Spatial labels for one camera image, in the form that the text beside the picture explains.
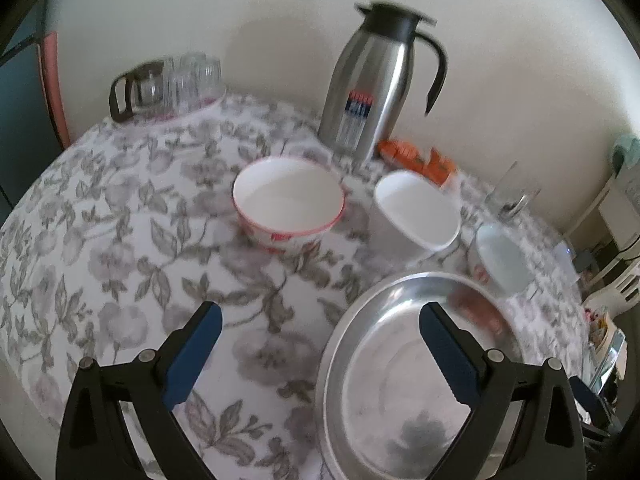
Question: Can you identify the stainless steel thermos jug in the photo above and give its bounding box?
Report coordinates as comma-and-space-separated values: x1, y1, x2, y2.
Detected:
318, 1, 448, 163

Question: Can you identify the round steel plate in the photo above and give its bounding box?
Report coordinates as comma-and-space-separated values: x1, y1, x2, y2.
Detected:
315, 271, 523, 480

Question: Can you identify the white bowl with strawberry print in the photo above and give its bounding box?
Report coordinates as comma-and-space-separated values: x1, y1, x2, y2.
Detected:
467, 224, 533, 297

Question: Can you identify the red-rimmed strawberry bowl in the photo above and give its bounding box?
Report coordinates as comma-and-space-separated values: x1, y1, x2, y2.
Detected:
232, 156, 347, 256

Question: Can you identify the white wooden shelf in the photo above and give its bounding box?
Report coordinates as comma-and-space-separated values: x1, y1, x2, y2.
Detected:
565, 172, 640, 311

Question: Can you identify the clear glass mug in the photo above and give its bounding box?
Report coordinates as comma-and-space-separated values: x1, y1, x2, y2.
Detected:
484, 161, 542, 221

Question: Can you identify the colourful packet pile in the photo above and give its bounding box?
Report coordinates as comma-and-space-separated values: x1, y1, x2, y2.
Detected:
582, 305, 616, 356

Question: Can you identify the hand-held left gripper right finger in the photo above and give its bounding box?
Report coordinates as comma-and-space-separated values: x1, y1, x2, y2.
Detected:
419, 302, 587, 480

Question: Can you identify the dark teal cabinet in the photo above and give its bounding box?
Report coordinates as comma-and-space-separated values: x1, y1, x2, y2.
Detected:
0, 0, 66, 216

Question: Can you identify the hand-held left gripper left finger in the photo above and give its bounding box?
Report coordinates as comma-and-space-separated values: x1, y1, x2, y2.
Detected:
56, 301, 223, 480

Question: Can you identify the pink panel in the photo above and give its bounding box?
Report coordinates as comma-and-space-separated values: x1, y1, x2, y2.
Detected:
37, 31, 71, 150

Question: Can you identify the white round tray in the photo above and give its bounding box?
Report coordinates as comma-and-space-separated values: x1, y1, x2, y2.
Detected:
145, 85, 227, 125

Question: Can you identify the grey floral tablecloth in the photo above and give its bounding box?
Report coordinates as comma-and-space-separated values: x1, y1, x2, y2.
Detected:
0, 92, 588, 480

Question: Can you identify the shiny grey panel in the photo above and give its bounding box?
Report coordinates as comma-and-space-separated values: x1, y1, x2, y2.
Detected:
587, 330, 628, 396

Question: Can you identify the pale green cushion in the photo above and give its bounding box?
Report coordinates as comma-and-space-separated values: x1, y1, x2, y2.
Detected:
611, 134, 640, 173

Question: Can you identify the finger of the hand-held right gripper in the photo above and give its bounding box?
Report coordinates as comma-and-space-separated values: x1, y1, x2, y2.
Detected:
569, 376, 615, 431

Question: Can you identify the glass pot with black handle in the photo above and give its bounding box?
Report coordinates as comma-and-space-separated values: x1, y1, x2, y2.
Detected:
109, 60, 173, 123

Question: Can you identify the orange snack packet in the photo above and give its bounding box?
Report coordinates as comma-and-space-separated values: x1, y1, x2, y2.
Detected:
377, 139, 426, 168
422, 147, 459, 187

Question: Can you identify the white square bowl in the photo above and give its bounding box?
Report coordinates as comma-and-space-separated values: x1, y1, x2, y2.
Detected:
370, 170, 462, 261

